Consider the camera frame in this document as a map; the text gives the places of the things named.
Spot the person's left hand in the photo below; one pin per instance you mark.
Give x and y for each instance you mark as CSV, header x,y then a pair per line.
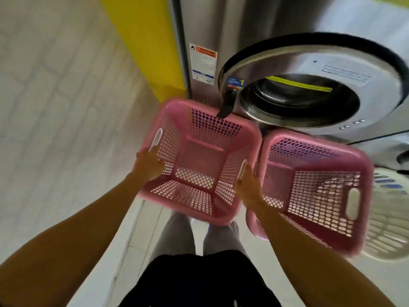
x,y
149,166

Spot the person's right hand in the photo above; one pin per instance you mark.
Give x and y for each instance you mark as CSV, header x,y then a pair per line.
x,y
251,188

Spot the person's left thumb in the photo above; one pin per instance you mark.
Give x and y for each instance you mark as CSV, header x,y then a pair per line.
x,y
152,151

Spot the person's right thumb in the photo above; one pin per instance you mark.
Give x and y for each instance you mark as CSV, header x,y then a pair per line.
x,y
247,172

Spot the pink plastic laundry basket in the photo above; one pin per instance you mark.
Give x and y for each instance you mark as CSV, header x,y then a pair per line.
x,y
195,159
314,191

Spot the person's left forearm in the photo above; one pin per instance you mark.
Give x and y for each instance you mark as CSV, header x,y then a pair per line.
x,y
68,236

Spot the person's right forearm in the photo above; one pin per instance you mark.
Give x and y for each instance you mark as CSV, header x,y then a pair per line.
x,y
313,255

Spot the person's grey trousers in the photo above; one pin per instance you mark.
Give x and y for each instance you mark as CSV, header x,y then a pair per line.
x,y
191,235

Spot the white warning sticker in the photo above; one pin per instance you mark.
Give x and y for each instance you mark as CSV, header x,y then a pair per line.
x,y
202,63

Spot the yellow panel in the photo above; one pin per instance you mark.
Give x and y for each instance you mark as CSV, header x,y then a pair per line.
x,y
143,38

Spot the round washing machine door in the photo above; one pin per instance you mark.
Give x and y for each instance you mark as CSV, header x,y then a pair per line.
x,y
319,79

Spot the person's black shirt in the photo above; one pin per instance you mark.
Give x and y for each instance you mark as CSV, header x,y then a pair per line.
x,y
198,281

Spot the stainless steel washing machine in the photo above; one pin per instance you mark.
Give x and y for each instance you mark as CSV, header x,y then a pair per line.
x,y
242,31

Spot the white plastic laundry basket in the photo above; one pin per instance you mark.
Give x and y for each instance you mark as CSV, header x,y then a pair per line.
x,y
388,217

